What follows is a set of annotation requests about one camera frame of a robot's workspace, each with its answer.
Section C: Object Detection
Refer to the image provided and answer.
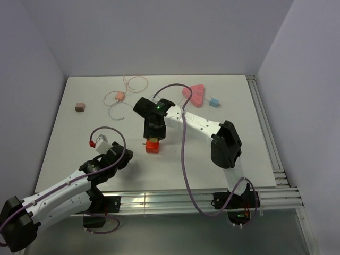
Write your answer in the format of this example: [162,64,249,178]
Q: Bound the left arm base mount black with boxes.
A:
[82,195,121,235]

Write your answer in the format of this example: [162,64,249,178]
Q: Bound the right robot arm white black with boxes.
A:
[133,97,250,207]

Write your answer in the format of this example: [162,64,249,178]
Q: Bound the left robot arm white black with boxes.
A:
[1,142,133,253]

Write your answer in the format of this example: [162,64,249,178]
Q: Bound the blue plug adapter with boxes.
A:
[209,98,220,108]

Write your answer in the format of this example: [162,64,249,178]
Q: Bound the purple cable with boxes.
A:
[153,83,260,229]
[0,126,127,245]

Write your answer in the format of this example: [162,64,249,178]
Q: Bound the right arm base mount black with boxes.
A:
[211,191,261,226]

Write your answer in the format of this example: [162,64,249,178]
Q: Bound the brown plug adapter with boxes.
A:
[75,103,86,113]

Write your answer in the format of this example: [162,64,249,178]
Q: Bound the aluminium rail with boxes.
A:
[28,187,305,217]
[246,75,303,207]

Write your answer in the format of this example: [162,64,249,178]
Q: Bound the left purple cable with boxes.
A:
[0,126,127,245]

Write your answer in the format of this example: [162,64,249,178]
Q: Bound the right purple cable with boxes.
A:
[153,83,260,229]

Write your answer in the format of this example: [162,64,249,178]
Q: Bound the light blue thin cable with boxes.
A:
[107,94,192,114]

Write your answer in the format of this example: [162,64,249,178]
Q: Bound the pink thin cable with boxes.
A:
[103,75,149,122]

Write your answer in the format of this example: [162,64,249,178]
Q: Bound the aluminium front rail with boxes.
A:
[28,187,305,217]

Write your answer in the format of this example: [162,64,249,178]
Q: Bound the pink charger block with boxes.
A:
[115,91,125,102]

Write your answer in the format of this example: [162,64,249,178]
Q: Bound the red cube socket adapter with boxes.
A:
[144,140,160,154]

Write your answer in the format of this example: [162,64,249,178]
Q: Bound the yellow plug adapter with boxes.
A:
[148,138,159,143]

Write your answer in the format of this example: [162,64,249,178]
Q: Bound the pink triangular power strip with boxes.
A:
[182,84,205,108]

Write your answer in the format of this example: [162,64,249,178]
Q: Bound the aluminium right side rail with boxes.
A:
[246,75,303,207]

